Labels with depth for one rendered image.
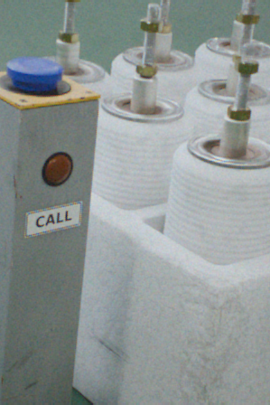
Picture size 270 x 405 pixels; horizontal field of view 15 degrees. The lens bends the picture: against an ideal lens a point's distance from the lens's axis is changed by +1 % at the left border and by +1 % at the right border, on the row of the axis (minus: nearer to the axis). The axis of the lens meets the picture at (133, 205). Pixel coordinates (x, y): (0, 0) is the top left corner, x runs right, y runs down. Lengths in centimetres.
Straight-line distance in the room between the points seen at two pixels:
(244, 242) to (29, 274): 18
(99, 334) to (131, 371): 5
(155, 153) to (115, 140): 4
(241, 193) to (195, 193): 4
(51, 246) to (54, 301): 5
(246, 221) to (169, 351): 12
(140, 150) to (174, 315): 16
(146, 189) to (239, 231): 12
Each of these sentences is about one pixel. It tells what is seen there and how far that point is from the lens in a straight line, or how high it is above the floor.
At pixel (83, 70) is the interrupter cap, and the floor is 25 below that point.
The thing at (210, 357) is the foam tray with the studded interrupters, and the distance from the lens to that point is 83.
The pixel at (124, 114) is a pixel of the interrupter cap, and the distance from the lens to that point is 92.
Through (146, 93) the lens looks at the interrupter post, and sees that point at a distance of 93.
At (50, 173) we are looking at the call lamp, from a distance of 75.
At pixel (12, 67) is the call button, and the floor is 33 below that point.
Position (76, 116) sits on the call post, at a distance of 76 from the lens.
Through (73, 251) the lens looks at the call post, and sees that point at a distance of 80.
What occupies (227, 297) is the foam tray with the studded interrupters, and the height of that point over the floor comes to 17.
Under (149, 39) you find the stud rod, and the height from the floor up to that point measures 31.
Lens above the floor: 54
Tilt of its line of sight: 23 degrees down
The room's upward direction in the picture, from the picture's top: 6 degrees clockwise
